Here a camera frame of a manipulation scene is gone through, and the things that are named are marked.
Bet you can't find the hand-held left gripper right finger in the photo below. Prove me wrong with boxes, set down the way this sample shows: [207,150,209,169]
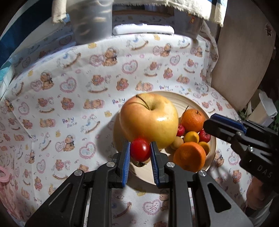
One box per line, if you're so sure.
[150,141,254,227]

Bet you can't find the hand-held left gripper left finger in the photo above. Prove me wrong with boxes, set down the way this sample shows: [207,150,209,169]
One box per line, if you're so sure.
[25,141,131,227]

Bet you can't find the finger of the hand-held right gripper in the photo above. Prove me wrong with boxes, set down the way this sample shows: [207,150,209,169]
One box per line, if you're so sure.
[203,119,242,144]
[210,113,248,134]

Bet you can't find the cream round plate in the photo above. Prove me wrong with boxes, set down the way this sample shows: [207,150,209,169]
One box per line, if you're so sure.
[113,92,217,181]

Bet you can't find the small red crabapple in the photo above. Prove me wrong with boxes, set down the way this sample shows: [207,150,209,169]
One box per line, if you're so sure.
[199,129,211,143]
[176,106,189,137]

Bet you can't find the red cherry tomato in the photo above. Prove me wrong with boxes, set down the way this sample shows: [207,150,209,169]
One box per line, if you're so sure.
[130,137,151,162]

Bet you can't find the small yellow tomato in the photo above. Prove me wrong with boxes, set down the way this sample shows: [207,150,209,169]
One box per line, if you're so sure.
[198,141,211,156]
[184,131,200,144]

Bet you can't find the orange mandarin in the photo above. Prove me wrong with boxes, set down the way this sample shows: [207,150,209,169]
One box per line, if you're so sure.
[173,142,206,173]
[181,108,206,133]

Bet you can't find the large yellow apple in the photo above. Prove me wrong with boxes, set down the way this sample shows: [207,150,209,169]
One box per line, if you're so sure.
[119,93,179,151]

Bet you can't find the person's right hand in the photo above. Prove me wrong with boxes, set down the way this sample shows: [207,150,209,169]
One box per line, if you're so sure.
[246,177,273,210]

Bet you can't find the wooden board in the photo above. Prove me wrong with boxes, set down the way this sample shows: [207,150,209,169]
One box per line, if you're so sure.
[211,9,276,112]

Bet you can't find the bear sticker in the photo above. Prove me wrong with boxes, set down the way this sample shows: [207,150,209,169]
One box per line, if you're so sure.
[264,23,274,36]

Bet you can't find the bear print cloth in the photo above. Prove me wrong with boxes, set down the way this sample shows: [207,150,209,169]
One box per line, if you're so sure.
[0,15,253,227]

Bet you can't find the white flat box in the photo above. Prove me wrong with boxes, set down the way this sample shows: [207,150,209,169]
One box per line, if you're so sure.
[112,23,175,35]

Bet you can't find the clear lidded plastic container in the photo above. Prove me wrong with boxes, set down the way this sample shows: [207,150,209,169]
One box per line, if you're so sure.
[66,0,112,44]

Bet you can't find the striped printed blanket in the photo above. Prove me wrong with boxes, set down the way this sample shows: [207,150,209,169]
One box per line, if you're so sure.
[0,0,226,70]

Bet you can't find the pink ring toy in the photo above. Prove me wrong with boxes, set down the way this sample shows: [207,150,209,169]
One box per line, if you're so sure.
[0,167,27,219]

